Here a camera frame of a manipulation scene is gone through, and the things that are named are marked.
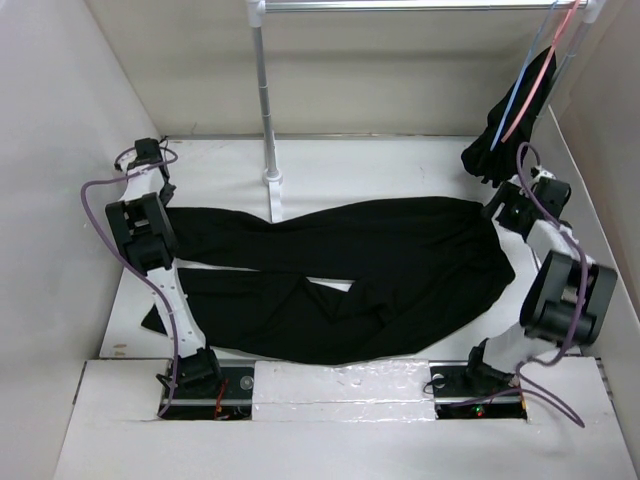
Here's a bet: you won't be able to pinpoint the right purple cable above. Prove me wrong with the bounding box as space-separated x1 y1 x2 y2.
514 141 589 429

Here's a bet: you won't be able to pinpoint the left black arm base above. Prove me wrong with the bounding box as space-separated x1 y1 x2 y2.
157 361 255 421

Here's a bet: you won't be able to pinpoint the pink clothes hanger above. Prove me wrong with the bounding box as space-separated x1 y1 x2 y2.
501 0 583 142

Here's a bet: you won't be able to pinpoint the blue clothes hanger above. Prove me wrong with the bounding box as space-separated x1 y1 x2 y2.
490 0 558 152

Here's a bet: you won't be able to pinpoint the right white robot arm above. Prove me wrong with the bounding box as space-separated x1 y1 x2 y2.
462 166 617 394

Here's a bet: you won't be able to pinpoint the black trousers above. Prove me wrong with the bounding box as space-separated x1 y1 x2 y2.
168 197 515 365

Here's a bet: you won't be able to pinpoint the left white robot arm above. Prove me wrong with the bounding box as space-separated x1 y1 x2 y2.
105 138 224 398

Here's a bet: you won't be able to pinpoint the silver clothes rack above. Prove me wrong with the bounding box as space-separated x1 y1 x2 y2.
246 1 605 223

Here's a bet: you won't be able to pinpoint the black garment on hanger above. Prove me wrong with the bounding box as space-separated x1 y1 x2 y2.
460 45 560 189

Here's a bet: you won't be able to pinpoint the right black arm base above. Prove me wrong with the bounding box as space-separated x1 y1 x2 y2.
423 364 527 420

